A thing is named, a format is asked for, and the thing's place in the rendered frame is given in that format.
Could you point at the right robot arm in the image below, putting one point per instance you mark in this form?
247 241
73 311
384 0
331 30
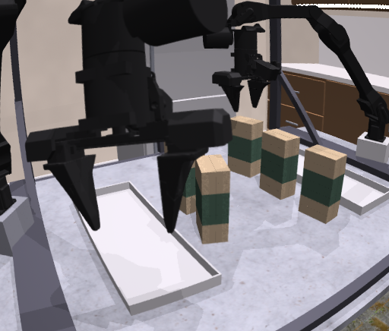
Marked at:
105 30

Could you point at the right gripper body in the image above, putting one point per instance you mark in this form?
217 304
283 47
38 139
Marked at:
116 93

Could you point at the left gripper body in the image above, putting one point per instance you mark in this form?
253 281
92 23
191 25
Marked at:
241 57

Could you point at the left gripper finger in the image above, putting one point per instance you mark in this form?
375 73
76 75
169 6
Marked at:
255 90
233 95

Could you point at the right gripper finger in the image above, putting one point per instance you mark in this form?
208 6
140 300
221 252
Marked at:
76 177
172 182

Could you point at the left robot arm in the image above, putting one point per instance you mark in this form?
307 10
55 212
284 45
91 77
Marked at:
332 34

